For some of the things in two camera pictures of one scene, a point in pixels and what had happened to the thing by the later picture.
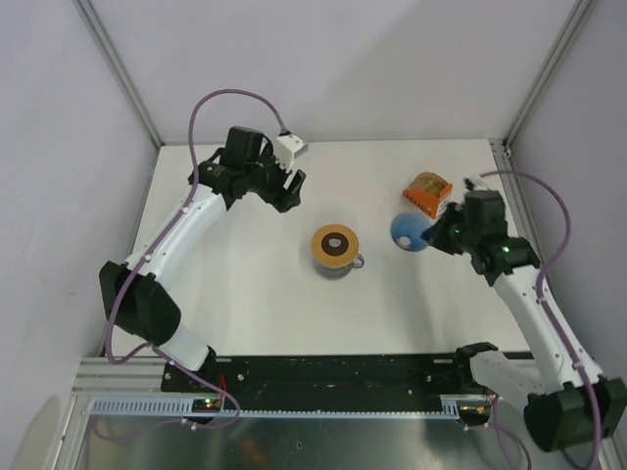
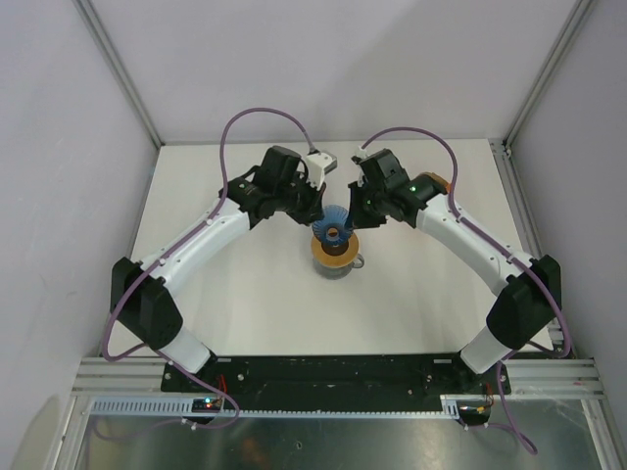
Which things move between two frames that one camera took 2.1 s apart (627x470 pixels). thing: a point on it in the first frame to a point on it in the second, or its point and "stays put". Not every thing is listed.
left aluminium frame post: (95, 23) stays put
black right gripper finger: (448, 245) to (373, 221)
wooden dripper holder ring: (329, 260) stays put
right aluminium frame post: (580, 14) stays put
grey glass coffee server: (335, 272) stays put
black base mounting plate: (320, 378) stays put
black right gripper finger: (445, 224) to (357, 204)
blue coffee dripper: (407, 228) to (335, 228)
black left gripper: (280, 198) to (314, 210)
